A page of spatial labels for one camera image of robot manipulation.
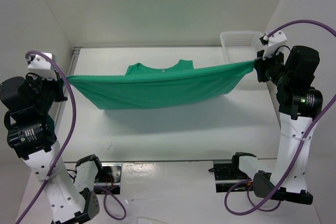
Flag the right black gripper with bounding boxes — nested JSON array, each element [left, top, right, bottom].
[[254, 45, 291, 87]]

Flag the green tank top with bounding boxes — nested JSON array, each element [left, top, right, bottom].
[[67, 60, 254, 110]]

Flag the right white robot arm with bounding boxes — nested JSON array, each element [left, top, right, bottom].
[[229, 46, 323, 205]]

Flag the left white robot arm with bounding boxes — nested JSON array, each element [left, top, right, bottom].
[[1, 73, 104, 223]]

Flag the white plastic mesh basket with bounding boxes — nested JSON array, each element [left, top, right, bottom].
[[219, 31, 263, 63]]

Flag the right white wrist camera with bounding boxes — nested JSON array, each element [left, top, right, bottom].
[[259, 30, 287, 60]]

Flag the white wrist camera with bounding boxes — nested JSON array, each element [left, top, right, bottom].
[[259, 30, 287, 60], [27, 54, 57, 81]]

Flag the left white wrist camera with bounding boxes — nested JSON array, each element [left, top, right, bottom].
[[27, 54, 57, 81]]

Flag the aluminium table edge rail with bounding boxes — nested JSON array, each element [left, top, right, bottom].
[[55, 47, 82, 123]]

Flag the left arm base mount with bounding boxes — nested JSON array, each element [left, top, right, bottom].
[[66, 161, 121, 195]]

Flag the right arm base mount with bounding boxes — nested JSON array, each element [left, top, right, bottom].
[[208, 159, 249, 193]]

